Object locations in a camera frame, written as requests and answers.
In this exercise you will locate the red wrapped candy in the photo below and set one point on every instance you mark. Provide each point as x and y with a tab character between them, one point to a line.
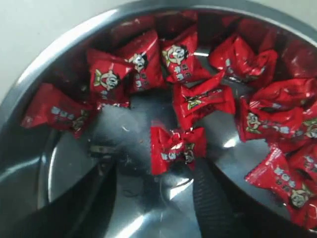
194	103
178	57
52	107
298	194

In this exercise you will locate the red candy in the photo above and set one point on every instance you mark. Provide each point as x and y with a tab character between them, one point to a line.
298	194
194	103
178	57
169	146
52	107

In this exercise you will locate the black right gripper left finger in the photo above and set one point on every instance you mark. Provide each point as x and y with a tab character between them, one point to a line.
84	211

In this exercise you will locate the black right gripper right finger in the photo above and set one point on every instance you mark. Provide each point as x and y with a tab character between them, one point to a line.
217	219

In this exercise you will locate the round steel plate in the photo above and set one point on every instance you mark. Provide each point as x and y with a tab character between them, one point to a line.
113	62

